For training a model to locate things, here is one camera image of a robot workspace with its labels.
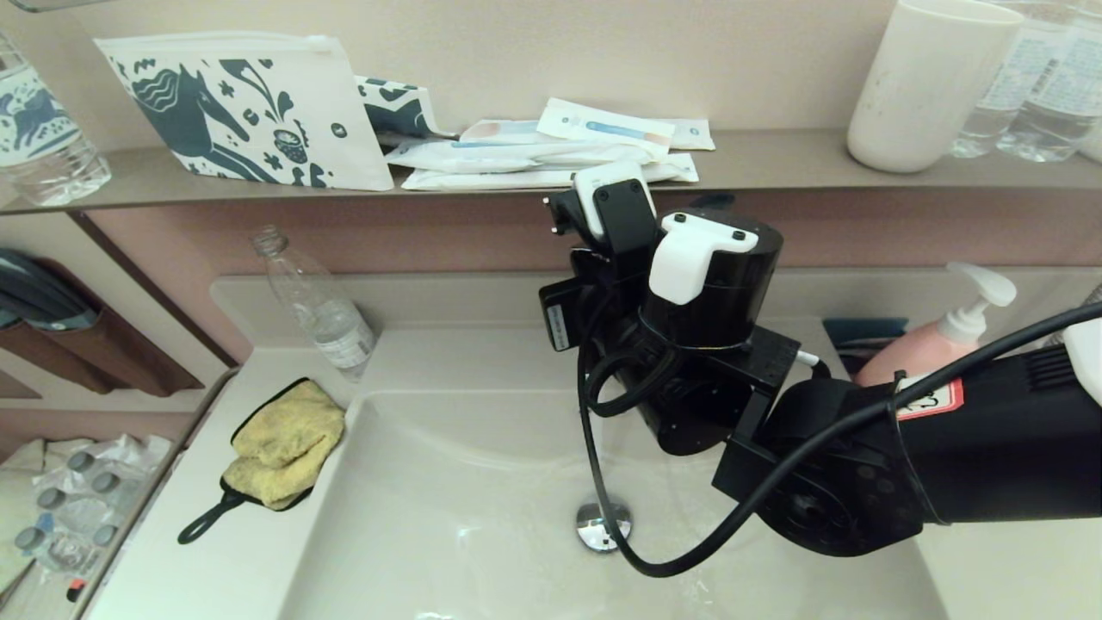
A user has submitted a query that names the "yellow cloth with black trim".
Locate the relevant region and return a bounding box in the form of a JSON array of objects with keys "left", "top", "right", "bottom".
[{"left": 177, "top": 377, "right": 347, "bottom": 545}]

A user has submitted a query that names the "white sink basin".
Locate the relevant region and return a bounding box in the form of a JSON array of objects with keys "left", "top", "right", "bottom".
[{"left": 280, "top": 387, "right": 948, "bottom": 620}]

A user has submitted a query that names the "white packet with blue toothbrush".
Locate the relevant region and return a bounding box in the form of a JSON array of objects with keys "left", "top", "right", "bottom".
[{"left": 536, "top": 97, "right": 674, "bottom": 161}]

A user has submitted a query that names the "small white square packet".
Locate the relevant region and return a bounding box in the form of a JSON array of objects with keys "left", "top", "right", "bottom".
[{"left": 663, "top": 118, "right": 715, "bottom": 152}]

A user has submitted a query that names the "long white sealed packet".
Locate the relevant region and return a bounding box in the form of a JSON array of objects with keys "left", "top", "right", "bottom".
[
  {"left": 401, "top": 153, "right": 700, "bottom": 192},
  {"left": 385, "top": 139, "right": 655, "bottom": 174}
]

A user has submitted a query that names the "white packet with orange print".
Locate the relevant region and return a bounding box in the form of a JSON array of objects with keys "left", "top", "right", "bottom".
[{"left": 459, "top": 120, "right": 552, "bottom": 145}]

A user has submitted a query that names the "small white blue printed pouch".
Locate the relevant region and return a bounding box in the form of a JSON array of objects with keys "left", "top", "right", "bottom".
[{"left": 355, "top": 76, "right": 457, "bottom": 141}]

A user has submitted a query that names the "dark blue box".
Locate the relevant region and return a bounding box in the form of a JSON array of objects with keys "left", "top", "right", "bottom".
[{"left": 822, "top": 318, "right": 909, "bottom": 376}]

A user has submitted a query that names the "empty clear plastic bottle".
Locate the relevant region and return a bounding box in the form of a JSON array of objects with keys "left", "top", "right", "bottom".
[{"left": 252, "top": 225, "right": 378, "bottom": 382}]

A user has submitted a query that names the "chrome drain stopper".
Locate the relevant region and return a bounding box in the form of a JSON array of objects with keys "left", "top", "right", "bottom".
[{"left": 576, "top": 502, "right": 634, "bottom": 554}]

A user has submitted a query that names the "tall white cup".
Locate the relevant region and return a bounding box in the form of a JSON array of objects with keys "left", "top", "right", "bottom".
[{"left": 846, "top": 0, "right": 1025, "bottom": 174}]

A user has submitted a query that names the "pink soap pump bottle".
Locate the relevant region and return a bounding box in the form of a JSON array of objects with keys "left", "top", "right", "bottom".
[{"left": 854, "top": 262, "right": 1018, "bottom": 388}]

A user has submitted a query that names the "white pouch with horse print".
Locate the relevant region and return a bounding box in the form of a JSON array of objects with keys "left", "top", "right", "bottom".
[{"left": 93, "top": 33, "right": 395, "bottom": 192}]

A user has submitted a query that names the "clear water bottle white label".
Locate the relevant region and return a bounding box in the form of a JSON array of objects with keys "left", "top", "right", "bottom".
[
  {"left": 997, "top": 0, "right": 1102, "bottom": 164},
  {"left": 947, "top": 0, "right": 1053, "bottom": 159}
]

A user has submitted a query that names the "brown hanging holder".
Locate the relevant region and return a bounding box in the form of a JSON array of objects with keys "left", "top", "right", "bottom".
[{"left": 0, "top": 258, "right": 206, "bottom": 399}]

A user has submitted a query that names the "water bottle with horse label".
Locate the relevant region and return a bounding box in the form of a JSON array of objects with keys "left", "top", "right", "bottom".
[{"left": 0, "top": 30, "right": 113, "bottom": 208}]

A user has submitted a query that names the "dark grey hair dryer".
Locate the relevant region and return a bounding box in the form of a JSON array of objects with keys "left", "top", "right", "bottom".
[{"left": 0, "top": 249, "right": 104, "bottom": 334}]

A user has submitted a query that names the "plastic wrapped water bottle pack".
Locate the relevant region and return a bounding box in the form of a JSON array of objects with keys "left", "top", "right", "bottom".
[{"left": 14, "top": 433, "right": 175, "bottom": 580}]

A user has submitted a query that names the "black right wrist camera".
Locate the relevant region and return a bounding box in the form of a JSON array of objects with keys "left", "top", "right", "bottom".
[{"left": 540, "top": 276, "right": 597, "bottom": 354}]

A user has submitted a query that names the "brown wall shelf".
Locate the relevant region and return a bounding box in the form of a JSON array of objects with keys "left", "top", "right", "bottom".
[{"left": 0, "top": 127, "right": 1102, "bottom": 216}]

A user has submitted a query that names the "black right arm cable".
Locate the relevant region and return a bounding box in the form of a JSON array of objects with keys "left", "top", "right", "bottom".
[{"left": 577, "top": 301, "right": 1102, "bottom": 580}]

